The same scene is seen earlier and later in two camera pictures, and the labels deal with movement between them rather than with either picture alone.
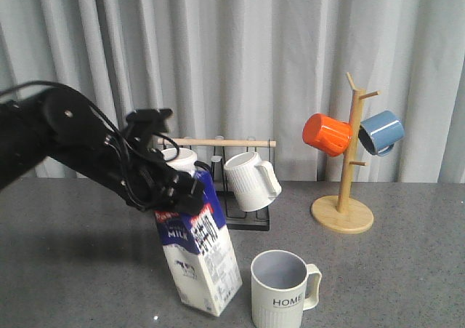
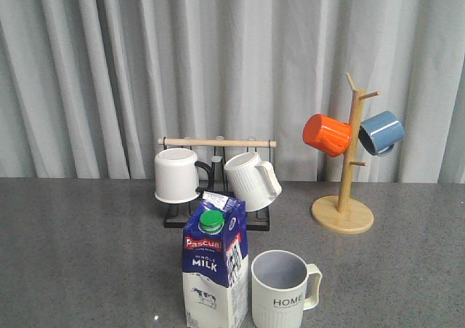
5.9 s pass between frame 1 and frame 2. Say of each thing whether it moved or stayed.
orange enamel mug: stayed
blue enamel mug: stayed
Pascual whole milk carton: moved
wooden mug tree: stayed
